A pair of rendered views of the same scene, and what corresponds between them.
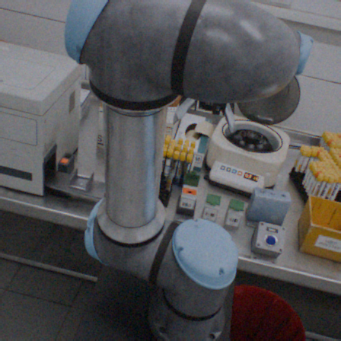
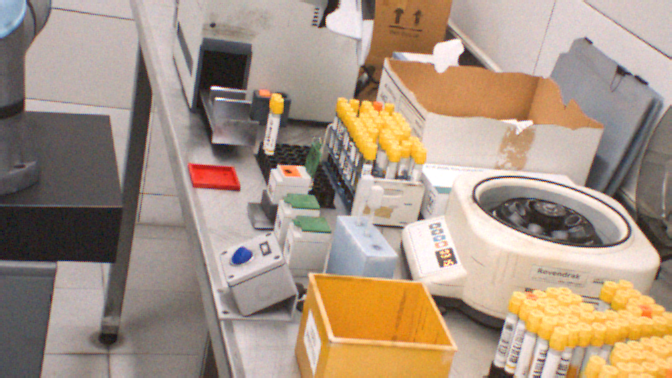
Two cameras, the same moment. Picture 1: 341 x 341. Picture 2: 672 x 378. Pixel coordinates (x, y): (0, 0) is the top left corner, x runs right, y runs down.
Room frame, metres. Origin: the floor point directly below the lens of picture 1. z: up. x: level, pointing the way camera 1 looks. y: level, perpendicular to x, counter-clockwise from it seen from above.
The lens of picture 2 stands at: (0.47, -1.39, 1.55)
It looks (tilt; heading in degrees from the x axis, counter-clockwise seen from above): 23 degrees down; 68
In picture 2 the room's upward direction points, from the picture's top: 12 degrees clockwise
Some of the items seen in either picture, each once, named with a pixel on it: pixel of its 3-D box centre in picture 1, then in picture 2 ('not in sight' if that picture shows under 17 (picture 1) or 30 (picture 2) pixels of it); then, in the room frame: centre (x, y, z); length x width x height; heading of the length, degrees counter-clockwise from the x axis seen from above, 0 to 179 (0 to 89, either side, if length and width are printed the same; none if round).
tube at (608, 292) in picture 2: (300, 163); (599, 324); (1.23, -0.42, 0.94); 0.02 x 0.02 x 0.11
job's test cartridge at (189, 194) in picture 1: (187, 199); (287, 191); (0.95, -0.07, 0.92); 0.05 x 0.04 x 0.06; 178
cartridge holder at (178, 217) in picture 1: (186, 207); (283, 209); (0.95, -0.07, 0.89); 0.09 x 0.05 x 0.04; 178
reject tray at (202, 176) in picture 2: not in sight; (213, 176); (0.88, 0.06, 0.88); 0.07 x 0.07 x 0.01; 86
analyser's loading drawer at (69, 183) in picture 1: (73, 180); (226, 104); (0.93, 0.25, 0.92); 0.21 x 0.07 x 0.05; 86
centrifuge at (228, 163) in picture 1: (246, 153); (525, 248); (1.22, -0.24, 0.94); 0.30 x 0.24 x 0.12; 167
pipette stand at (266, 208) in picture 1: (267, 207); (358, 271); (0.97, -0.29, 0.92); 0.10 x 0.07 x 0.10; 92
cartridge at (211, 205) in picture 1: (211, 208); (296, 222); (0.94, -0.13, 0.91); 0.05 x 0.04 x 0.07; 176
